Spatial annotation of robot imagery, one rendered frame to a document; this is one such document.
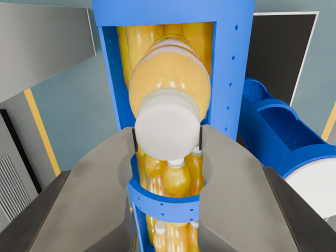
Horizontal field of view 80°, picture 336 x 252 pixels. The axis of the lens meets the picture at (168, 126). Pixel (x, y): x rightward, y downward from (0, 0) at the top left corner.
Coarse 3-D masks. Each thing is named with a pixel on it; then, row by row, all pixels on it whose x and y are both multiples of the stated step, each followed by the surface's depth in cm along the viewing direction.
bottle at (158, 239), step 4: (156, 232) 66; (164, 232) 65; (156, 236) 66; (160, 236) 66; (164, 236) 66; (156, 240) 66; (160, 240) 65; (164, 240) 65; (156, 244) 66; (160, 244) 66; (164, 244) 66; (156, 248) 68; (160, 248) 66; (164, 248) 66
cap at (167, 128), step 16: (160, 96) 12; (176, 96) 12; (144, 112) 11; (160, 112) 11; (176, 112) 11; (192, 112) 11; (144, 128) 11; (160, 128) 11; (176, 128) 11; (192, 128) 11; (144, 144) 12; (160, 144) 12; (176, 144) 12; (192, 144) 12
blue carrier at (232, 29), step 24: (96, 0) 30; (120, 0) 27; (144, 0) 26; (168, 0) 25; (192, 0) 25; (216, 0) 26; (240, 0) 28; (96, 24) 34; (120, 24) 28; (144, 24) 27; (216, 24) 27; (240, 24) 30; (216, 48) 29; (240, 48) 32; (120, 72) 48; (216, 72) 31; (240, 72) 35; (120, 96) 49; (216, 96) 33; (240, 96) 38; (120, 120) 49; (216, 120) 35; (144, 192) 46; (144, 216) 74; (168, 216) 45; (192, 216) 45; (144, 240) 76
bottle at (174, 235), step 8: (168, 224) 61; (168, 232) 61; (176, 232) 60; (184, 232) 61; (168, 240) 61; (176, 240) 60; (184, 240) 61; (168, 248) 61; (176, 248) 60; (184, 248) 61
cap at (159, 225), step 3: (156, 222) 67; (159, 222) 66; (162, 222) 66; (156, 225) 66; (159, 225) 66; (162, 225) 65; (156, 228) 65; (159, 228) 65; (162, 228) 64; (159, 231) 65; (162, 231) 65
